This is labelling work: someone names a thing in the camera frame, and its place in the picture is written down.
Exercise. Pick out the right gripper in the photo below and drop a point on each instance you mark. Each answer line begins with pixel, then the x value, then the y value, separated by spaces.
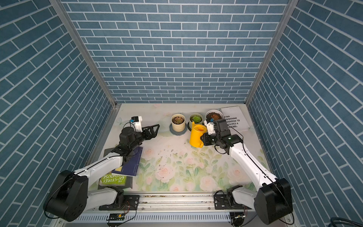
pixel 205 141

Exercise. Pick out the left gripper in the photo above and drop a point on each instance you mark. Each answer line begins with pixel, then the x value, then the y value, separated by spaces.
pixel 152 135

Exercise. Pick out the yellow plastic watering can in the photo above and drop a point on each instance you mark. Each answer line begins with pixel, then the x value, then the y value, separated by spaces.
pixel 197 131

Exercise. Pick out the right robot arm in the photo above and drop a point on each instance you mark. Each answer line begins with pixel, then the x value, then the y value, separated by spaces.
pixel 272 199

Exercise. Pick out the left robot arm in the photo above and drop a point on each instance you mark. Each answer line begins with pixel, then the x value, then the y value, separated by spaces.
pixel 70 194

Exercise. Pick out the green pot with succulent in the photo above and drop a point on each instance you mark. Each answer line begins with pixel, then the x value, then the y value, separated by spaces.
pixel 195 118

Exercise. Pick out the white pot with red succulent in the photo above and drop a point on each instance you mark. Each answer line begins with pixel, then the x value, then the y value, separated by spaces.
pixel 214 115

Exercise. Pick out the cream pot with succulent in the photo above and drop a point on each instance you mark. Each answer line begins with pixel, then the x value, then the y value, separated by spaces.
pixel 178 122

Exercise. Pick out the dark grey saucer left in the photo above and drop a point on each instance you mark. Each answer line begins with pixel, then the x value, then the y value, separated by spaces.
pixel 177 133

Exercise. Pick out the white book black text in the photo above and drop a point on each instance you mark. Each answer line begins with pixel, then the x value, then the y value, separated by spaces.
pixel 235 118

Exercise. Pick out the dark blue book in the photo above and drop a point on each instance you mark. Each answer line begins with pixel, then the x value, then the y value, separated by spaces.
pixel 130 164

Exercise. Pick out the green cover book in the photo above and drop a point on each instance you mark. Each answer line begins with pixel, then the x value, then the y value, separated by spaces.
pixel 115 180

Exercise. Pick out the small green circuit board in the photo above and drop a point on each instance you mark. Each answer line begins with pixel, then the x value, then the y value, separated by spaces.
pixel 118 217

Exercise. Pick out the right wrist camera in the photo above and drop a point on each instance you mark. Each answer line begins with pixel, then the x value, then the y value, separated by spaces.
pixel 210 126

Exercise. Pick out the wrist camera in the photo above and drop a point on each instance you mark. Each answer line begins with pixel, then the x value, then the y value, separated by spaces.
pixel 210 126
pixel 136 122

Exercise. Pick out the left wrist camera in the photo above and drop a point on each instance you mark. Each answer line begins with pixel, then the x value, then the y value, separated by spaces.
pixel 136 122

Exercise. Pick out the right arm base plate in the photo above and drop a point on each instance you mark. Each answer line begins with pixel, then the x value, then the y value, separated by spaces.
pixel 227 202

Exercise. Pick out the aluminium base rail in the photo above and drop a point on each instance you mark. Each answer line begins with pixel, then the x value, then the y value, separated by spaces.
pixel 169 209

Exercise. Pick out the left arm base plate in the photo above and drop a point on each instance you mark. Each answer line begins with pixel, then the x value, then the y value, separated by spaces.
pixel 132 203

